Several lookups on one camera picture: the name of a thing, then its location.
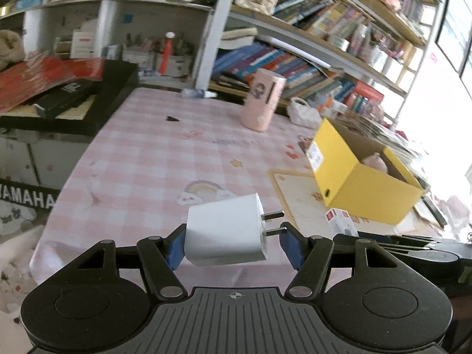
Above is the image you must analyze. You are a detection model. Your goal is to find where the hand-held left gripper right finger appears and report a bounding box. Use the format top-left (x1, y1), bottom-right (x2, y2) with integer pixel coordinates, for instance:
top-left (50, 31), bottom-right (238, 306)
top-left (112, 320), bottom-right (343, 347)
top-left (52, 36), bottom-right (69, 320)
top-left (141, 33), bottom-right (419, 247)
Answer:
top-left (279, 222), bottom-right (406, 300)

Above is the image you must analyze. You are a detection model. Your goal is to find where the red envelope pack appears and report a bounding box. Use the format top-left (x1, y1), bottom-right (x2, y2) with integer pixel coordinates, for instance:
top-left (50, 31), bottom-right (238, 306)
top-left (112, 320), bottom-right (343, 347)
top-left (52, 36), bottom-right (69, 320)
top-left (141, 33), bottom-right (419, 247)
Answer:
top-left (66, 58), bottom-right (106, 80)

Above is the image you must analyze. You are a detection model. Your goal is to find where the row of shelved books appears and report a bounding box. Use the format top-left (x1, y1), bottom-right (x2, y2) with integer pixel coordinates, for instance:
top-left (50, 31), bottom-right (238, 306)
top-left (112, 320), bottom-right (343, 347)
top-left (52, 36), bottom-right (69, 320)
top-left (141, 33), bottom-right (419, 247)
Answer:
top-left (275, 0), bottom-right (369, 41)

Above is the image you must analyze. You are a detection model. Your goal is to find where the pink cylindrical humidifier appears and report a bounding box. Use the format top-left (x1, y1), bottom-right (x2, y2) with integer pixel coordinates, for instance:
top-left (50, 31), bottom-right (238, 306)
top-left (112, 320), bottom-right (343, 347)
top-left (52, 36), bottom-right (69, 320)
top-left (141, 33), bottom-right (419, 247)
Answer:
top-left (240, 68), bottom-right (287, 131)

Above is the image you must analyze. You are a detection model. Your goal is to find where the red bottle white cap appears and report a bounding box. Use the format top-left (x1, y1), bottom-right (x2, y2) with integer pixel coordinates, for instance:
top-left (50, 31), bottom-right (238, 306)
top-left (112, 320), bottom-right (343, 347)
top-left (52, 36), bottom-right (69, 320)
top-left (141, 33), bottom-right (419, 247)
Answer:
top-left (158, 32), bottom-right (175, 76)

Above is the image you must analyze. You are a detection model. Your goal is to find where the red boxed book set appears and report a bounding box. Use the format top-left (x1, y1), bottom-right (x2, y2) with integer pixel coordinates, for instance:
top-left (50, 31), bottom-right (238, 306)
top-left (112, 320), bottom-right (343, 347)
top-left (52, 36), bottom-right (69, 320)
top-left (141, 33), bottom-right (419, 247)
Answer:
top-left (347, 81), bottom-right (384, 113)

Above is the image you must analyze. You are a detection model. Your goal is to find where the white charger plug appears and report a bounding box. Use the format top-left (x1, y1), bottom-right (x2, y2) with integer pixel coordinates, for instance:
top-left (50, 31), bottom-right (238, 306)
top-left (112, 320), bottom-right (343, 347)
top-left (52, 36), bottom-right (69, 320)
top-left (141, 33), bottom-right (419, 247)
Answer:
top-left (184, 193), bottom-right (285, 267)

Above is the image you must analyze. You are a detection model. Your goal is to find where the yellow cardboard box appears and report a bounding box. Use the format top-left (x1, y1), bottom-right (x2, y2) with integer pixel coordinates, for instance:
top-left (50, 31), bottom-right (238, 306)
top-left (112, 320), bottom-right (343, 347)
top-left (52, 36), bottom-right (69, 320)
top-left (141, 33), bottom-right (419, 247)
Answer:
top-left (307, 118), bottom-right (425, 225)

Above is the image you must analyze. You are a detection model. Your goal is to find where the framed picture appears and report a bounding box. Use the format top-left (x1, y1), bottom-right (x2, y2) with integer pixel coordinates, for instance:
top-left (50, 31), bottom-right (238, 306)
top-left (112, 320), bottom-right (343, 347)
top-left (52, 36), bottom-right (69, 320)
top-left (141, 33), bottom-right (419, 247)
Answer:
top-left (459, 37), bottom-right (472, 100)
top-left (435, 0), bottom-right (468, 76)

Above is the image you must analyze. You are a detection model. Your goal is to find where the pink and blue bottle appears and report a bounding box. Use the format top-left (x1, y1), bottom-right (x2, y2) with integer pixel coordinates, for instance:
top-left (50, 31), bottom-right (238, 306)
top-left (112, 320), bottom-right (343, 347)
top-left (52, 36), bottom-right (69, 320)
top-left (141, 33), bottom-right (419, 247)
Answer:
top-left (352, 24), bottom-right (367, 58)

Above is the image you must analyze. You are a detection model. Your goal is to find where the white box red label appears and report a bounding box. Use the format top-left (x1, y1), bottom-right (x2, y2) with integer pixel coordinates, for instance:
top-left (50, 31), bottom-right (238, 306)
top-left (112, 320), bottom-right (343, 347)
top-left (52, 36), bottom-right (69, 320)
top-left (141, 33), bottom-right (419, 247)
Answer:
top-left (70, 31), bottom-right (94, 60)

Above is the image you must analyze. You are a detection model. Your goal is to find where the white pen holder with pens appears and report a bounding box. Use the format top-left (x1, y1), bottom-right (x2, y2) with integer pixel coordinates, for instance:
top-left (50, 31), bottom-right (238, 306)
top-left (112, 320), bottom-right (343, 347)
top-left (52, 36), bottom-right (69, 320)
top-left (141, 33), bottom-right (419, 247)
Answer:
top-left (123, 35), bottom-right (194, 78)

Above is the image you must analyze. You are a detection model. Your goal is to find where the white bookshelf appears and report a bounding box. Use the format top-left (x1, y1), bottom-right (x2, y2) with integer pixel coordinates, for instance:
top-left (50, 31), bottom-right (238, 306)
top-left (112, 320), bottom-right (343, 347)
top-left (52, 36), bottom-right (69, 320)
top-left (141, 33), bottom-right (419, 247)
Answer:
top-left (0, 0), bottom-right (443, 126)

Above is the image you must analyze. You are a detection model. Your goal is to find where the black digital piano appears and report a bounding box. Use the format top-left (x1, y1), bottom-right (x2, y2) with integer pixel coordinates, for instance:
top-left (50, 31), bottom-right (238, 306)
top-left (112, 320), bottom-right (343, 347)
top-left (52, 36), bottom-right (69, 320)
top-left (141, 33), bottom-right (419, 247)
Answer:
top-left (0, 60), bottom-right (140, 214)

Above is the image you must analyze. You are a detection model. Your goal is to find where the small white red box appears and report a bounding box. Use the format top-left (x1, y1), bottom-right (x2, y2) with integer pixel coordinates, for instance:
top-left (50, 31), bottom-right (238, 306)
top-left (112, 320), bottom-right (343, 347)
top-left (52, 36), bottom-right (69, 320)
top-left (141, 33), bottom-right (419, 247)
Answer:
top-left (325, 208), bottom-right (359, 236)

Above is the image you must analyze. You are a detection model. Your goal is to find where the small spray bottle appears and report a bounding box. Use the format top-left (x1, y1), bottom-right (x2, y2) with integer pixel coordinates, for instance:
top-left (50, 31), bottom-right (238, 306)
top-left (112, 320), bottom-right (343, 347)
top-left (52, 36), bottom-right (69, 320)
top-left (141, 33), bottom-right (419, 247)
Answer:
top-left (181, 88), bottom-right (218, 99)

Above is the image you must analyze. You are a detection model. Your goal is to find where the row of leaning books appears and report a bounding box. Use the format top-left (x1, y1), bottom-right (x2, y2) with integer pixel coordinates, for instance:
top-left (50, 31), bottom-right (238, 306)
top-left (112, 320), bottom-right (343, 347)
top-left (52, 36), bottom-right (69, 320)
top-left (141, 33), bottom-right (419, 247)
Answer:
top-left (212, 42), bottom-right (355, 107)

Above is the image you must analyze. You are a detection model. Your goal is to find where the stack of papers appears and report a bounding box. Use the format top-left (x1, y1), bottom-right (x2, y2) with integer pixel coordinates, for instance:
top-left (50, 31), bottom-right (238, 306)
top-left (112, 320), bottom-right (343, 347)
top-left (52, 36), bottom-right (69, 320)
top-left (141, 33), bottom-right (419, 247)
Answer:
top-left (380, 118), bottom-right (426, 165)

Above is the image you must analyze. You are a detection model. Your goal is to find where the white quilted purse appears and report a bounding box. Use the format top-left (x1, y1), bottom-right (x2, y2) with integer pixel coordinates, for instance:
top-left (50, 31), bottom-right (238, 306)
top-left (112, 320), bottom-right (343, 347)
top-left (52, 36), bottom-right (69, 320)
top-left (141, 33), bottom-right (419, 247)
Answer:
top-left (287, 97), bottom-right (323, 126)

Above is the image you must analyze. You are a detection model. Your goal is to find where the red plastic bag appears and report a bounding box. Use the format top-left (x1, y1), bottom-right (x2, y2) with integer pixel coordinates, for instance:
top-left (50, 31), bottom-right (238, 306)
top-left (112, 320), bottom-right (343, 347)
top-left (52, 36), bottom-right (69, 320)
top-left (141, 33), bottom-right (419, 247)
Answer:
top-left (0, 57), bottom-right (106, 113)

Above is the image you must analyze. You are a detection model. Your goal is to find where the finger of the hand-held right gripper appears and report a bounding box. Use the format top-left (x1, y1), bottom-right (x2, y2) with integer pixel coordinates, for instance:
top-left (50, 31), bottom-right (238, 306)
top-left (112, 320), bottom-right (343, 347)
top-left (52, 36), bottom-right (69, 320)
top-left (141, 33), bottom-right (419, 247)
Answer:
top-left (333, 233), bottom-right (461, 262)

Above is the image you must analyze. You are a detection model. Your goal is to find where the stack of beige books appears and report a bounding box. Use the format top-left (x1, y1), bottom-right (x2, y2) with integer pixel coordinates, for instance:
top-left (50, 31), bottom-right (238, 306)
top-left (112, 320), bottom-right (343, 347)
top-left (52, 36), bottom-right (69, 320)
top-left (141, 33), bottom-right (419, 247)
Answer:
top-left (219, 27), bottom-right (257, 49)

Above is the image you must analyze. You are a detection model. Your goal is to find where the pink paw plush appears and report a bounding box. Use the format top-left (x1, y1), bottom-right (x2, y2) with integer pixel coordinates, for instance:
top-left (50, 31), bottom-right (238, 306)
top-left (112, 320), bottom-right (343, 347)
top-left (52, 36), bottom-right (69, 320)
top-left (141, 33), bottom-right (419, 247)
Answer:
top-left (360, 153), bottom-right (389, 173)

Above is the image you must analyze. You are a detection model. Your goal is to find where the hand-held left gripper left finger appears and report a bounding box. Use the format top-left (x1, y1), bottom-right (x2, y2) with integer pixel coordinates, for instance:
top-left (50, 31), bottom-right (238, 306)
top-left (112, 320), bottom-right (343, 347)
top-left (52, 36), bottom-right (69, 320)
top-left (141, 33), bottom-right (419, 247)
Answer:
top-left (76, 225), bottom-right (187, 302)

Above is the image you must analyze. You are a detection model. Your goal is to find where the white patterned cloth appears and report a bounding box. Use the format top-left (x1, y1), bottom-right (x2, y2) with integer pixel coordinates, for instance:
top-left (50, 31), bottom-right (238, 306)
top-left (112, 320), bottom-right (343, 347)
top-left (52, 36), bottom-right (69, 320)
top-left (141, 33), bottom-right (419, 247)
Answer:
top-left (0, 225), bottom-right (48, 314)

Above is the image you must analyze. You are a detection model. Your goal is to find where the white round jar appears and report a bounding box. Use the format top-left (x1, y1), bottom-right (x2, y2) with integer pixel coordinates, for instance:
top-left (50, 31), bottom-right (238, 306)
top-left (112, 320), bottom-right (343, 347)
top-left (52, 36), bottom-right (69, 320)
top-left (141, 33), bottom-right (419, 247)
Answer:
top-left (329, 33), bottom-right (350, 52)

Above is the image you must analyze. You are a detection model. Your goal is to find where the beige fuzzy cloth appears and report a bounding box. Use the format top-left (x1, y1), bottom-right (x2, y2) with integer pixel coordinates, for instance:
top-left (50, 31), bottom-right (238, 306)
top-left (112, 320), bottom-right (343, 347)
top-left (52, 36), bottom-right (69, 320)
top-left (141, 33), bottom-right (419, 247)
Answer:
top-left (0, 29), bottom-right (24, 71)

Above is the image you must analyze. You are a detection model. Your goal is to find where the long black box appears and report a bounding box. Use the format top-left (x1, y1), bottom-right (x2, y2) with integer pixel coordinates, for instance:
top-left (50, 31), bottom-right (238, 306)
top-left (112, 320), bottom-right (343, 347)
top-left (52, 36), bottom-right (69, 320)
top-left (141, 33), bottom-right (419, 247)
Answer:
top-left (35, 79), bottom-right (100, 119)

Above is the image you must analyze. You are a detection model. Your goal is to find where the white pen cup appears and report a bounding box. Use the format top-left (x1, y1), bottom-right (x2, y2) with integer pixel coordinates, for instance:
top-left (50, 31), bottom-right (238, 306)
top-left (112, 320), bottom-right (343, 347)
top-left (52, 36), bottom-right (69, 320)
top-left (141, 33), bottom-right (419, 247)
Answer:
top-left (383, 57), bottom-right (402, 82)

